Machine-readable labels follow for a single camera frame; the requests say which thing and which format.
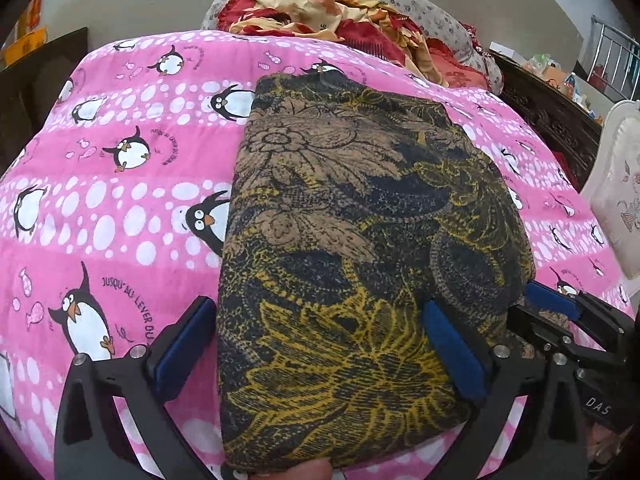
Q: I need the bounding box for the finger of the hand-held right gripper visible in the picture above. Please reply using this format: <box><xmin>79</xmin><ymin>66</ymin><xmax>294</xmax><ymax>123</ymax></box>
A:
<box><xmin>525</xmin><ymin>280</ymin><xmax>637</xmax><ymax>363</ymax></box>
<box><xmin>507</xmin><ymin>305</ymin><xmax>577</xmax><ymax>353</ymax></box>

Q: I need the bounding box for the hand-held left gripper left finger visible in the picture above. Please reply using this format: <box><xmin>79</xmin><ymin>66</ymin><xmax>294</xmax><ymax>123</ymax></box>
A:
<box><xmin>54</xmin><ymin>296</ymin><xmax>218</xmax><ymax>480</ymax></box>

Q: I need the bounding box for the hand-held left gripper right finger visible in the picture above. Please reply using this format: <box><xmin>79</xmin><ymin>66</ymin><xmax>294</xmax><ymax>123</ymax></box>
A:
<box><xmin>422</xmin><ymin>301</ymin><xmax>596</xmax><ymax>480</ymax></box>

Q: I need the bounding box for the brown floral patterned garment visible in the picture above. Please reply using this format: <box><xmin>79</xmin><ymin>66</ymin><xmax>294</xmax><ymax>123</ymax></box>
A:
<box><xmin>216</xmin><ymin>74</ymin><xmax>537</xmax><ymax>472</ymax></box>

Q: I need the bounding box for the white upholstered chair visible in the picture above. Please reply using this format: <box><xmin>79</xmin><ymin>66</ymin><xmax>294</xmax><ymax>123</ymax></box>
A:
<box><xmin>580</xmin><ymin>100</ymin><xmax>640</xmax><ymax>281</ymax></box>

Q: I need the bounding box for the pink penguin print blanket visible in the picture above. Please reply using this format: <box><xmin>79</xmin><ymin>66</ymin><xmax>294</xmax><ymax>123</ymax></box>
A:
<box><xmin>0</xmin><ymin>30</ymin><xmax>636</xmax><ymax>480</ymax></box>

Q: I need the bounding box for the dark carved wooden headboard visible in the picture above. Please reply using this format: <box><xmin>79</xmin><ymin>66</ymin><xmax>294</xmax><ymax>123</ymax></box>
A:
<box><xmin>487</xmin><ymin>50</ymin><xmax>603</xmax><ymax>192</ymax></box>

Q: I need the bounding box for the clutter of bottles and packets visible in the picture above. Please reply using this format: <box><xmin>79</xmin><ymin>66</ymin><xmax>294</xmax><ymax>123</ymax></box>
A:
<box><xmin>520</xmin><ymin>52</ymin><xmax>607</xmax><ymax>118</ymax></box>

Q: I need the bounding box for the metal stair railing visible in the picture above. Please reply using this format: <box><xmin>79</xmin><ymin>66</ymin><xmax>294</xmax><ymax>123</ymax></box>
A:
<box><xmin>575</xmin><ymin>14</ymin><xmax>640</xmax><ymax>107</ymax></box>

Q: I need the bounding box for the red embroidered cushion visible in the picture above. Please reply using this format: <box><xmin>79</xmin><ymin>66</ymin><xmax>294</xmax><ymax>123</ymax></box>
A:
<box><xmin>425</xmin><ymin>22</ymin><xmax>493</xmax><ymax>92</ymax></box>

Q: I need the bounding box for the dark wooden cabinet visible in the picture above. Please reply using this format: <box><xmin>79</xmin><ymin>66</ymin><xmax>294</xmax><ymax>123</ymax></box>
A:
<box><xmin>0</xmin><ymin>27</ymin><xmax>90</xmax><ymax>166</ymax></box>

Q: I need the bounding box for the white floral pillow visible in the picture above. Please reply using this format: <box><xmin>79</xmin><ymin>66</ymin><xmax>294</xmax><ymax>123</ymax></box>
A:
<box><xmin>200</xmin><ymin>0</ymin><xmax>503</xmax><ymax>93</ymax></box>

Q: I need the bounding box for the yellow box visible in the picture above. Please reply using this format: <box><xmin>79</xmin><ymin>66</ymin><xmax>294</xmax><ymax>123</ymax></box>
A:
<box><xmin>4</xmin><ymin>27</ymin><xmax>48</xmax><ymax>67</ymax></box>

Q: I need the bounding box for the red and yellow floral cloth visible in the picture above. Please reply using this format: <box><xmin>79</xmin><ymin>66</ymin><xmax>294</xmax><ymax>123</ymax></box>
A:
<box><xmin>227</xmin><ymin>0</ymin><xmax>438</xmax><ymax>86</ymax></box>

